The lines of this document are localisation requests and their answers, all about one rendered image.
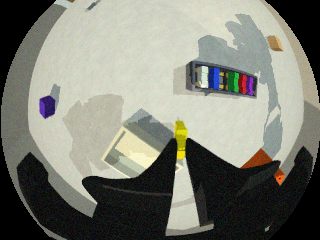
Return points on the blue fuse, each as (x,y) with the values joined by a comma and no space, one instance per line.
(214,78)

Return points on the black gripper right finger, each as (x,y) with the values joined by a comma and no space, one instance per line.
(216,184)

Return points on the purple cube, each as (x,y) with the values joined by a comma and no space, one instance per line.
(47,106)

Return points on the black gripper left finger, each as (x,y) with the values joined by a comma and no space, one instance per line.
(149,192)

